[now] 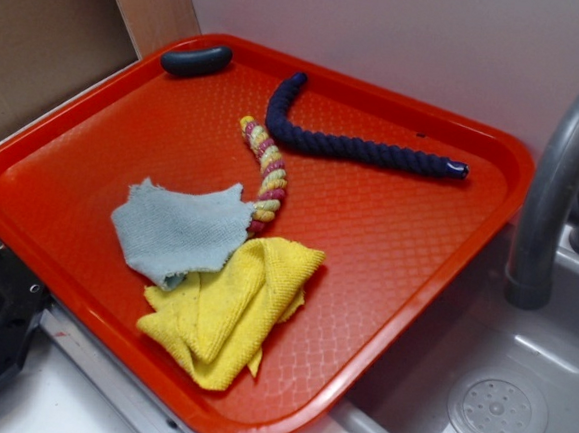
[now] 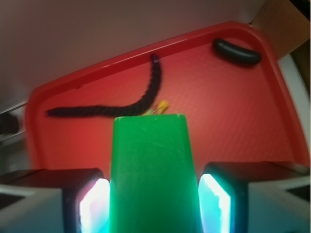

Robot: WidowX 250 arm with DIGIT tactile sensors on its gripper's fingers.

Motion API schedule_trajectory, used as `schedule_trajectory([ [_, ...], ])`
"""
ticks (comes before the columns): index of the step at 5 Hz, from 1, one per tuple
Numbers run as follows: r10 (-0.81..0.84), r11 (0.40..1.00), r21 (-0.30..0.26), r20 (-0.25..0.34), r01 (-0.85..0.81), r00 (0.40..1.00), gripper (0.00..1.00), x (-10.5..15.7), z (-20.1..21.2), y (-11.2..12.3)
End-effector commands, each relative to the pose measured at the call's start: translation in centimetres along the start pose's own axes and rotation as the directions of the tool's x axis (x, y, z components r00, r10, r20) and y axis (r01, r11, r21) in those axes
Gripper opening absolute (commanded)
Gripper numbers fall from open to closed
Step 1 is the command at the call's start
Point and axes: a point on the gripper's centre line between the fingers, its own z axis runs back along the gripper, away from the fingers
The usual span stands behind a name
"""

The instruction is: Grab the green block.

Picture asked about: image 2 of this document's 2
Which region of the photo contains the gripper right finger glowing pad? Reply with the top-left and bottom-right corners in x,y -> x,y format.
198,162 -> 311,233

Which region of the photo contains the black faucet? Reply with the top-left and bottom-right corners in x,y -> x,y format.
0,112 -> 19,134

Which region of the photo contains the green rectangular block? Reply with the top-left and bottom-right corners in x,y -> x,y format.
109,114 -> 203,233

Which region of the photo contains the multicolour twisted rope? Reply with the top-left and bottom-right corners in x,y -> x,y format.
145,100 -> 170,116

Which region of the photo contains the dark purple rope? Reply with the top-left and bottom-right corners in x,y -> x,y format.
46,53 -> 163,118

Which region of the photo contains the black curved sausage toy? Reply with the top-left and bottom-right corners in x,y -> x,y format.
212,38 -> 261,66

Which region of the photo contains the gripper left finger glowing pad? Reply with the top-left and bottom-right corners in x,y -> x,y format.
0,168 -> 110,233

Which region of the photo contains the red plastic tray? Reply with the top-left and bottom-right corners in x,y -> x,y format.
25,22 -> 310,176

